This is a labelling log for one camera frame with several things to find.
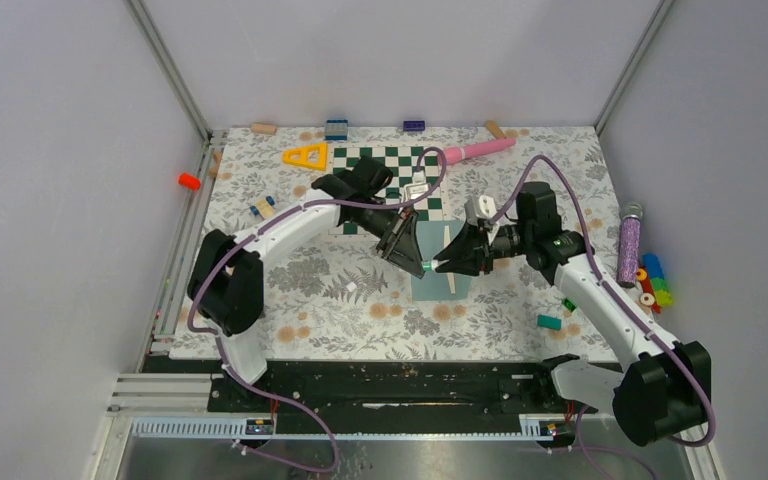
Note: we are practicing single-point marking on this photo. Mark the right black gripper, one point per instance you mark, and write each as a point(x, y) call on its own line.
point(468, 253)

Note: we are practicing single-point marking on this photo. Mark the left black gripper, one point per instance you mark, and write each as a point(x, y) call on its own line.
point(400, 243)

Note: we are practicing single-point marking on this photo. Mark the small green white peg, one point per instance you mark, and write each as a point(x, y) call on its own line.
point(428, 266)

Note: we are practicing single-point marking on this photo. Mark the grey-blue envelope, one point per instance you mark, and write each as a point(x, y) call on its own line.
point(438, 286)

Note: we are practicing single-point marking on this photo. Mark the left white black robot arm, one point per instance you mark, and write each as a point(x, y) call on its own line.
point(227, 282)

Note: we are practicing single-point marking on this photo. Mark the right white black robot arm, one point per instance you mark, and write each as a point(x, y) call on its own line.
point(662, 387)

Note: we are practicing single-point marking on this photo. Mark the green white chessboard mat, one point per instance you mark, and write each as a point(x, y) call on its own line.
point(401, 161)

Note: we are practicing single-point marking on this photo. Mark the pink toy microphone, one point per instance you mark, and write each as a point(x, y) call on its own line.
point(456, 155)

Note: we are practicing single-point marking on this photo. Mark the teal small block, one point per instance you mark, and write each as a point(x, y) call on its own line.
point(549, 322)

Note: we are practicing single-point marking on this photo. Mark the purple lego brick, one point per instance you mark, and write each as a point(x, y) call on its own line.
point(413, 125)

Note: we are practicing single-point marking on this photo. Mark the yellow triangle toy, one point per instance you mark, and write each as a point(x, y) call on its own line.
point(313, 156)

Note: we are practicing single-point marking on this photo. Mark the right wooden cylinder peg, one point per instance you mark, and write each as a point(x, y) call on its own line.
point(494, 129)

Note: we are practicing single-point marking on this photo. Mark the wooden cylinder peg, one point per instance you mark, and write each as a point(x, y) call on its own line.
point(263, 129)
point(494, 129)

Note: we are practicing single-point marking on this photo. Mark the blue grey lego brick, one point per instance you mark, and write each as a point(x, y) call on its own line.
point(336, 130)

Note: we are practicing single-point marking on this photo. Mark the wooden toy car blue wheels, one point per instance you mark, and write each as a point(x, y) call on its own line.
point(264, 208)

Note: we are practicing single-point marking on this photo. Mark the purple glitter microphone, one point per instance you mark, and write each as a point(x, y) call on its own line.
point(629, 244)

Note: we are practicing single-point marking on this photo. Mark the left wooden cylinder peg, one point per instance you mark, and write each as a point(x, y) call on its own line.
point(263, 129)

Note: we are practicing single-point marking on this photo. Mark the colourful block toy pile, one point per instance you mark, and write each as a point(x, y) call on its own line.
point(653, 281)

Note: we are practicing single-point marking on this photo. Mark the orange red small cylinder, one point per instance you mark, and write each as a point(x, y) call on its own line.
point(189, 181)

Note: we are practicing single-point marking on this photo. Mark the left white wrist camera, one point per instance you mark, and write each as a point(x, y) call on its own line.
point(417, 187)

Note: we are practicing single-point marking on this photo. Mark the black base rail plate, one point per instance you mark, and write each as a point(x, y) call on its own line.
point(385, 397)

